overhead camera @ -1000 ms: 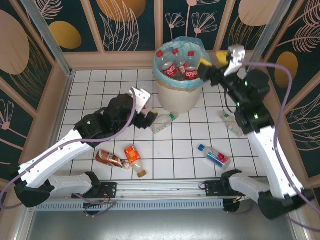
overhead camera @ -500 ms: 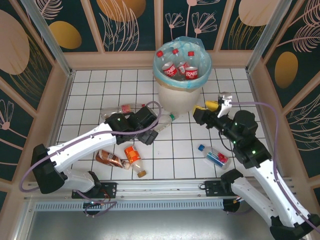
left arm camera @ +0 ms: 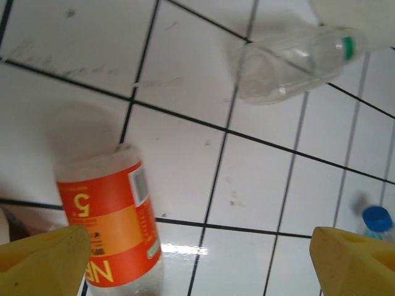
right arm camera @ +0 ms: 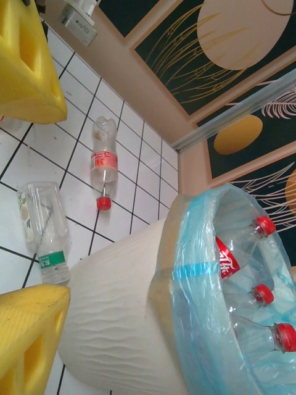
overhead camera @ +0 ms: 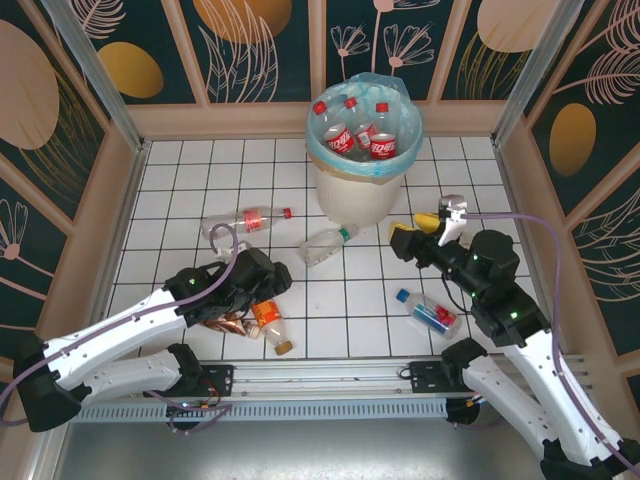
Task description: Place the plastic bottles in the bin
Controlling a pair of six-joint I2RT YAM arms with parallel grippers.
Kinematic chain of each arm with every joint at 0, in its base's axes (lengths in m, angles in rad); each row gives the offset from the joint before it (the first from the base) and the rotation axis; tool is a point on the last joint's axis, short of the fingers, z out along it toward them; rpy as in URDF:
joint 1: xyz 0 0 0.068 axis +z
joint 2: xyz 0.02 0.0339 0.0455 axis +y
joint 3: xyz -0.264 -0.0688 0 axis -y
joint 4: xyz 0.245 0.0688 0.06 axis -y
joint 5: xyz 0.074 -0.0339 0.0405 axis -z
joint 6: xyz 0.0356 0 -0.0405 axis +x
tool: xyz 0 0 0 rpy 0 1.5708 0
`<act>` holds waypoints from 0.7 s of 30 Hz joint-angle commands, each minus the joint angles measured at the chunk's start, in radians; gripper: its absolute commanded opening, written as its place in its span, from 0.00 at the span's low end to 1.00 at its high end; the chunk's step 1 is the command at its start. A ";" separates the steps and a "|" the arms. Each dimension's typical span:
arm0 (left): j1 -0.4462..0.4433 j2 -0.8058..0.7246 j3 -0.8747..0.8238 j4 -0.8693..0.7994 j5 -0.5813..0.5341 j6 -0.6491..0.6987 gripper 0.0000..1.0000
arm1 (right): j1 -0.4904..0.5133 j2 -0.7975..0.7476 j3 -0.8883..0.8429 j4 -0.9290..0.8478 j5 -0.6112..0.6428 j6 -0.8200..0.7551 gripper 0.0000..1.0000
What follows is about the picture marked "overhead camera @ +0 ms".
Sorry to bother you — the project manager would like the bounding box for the crushed brown bottle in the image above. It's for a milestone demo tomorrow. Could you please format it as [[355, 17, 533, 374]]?
[[199, 312, 261, 341]]

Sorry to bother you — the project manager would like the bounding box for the aluminium mounting rail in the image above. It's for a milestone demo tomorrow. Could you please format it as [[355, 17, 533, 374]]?
[[47, 353, 594, 404]]

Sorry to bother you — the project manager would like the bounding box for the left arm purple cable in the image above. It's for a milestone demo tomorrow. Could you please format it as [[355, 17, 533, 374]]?
[[0, 223, 237, 435]]

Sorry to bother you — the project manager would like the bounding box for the blue plastic bin liner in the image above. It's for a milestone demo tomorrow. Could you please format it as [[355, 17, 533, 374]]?
[[305, 72, 425, 179]]

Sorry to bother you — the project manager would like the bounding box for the cream waste bin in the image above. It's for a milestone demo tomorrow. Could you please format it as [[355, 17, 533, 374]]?
[[307, 149, 409, 226]]

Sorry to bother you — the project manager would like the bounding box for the clear bottle green cap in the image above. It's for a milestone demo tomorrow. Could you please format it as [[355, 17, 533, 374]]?
[[298, 224, 360, 269]]

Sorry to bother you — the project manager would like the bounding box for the steel sheet panel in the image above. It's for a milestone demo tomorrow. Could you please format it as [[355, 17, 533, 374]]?
[[49, 392, 609, 480]]

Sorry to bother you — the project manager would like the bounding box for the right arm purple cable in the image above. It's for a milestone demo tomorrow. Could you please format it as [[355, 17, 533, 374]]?
[[449, 212, 640, 471]]

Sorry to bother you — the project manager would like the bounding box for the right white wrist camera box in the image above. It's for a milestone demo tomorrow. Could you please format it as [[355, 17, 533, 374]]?
[[437, 193, 470, 246]]

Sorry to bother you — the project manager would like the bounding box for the blue cap water bottle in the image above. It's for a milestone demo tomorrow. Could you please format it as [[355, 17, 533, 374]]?
[[396, 288, 464, 341]]

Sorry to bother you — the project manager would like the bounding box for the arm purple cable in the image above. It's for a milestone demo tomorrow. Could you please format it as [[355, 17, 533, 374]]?
[[0, 223, 237, 435], [449, 212, 640, 471]]

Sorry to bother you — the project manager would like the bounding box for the aluminium frame post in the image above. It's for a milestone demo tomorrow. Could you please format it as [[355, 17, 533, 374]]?
[[492, 0, 586, 146], [42, 0, 151, 154]]

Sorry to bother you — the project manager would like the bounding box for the orange label bottle brown cap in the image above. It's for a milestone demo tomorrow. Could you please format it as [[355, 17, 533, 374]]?
[[251, 298, 294, 357]]

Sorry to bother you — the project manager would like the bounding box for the clear bottle narrow red label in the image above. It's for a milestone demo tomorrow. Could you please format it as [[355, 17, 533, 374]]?
[[201, 206, 295, 237]]

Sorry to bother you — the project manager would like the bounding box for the grey slotted cable duct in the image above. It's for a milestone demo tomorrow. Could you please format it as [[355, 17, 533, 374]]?
[[74, 399, 449, 422]]

